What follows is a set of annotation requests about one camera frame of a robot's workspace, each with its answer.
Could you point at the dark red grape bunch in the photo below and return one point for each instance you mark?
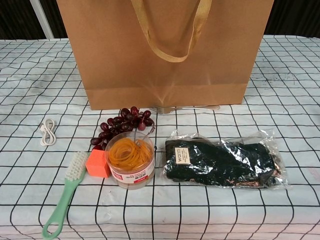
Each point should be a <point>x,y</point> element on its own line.
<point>125,122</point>

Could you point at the clear rubber band jar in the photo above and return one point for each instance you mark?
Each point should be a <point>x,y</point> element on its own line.
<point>130,172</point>

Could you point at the brown paper bag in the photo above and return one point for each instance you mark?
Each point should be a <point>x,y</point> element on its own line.
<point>120,62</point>

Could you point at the packaged black gloves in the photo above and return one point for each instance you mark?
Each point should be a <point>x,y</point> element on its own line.
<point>220,162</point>

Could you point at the silver metal fork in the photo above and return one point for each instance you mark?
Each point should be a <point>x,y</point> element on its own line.
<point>175,109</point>

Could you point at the orange cube block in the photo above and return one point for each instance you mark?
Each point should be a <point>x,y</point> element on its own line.
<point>96,165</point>

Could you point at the checked white tablecloth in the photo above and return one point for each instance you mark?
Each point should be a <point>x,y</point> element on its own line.
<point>175,212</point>

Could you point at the dark ribbed partition panel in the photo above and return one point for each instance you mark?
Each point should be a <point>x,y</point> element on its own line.
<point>53,12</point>
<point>292,17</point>
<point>15,17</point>

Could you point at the white partition post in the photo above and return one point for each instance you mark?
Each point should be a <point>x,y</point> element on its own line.
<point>43,20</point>

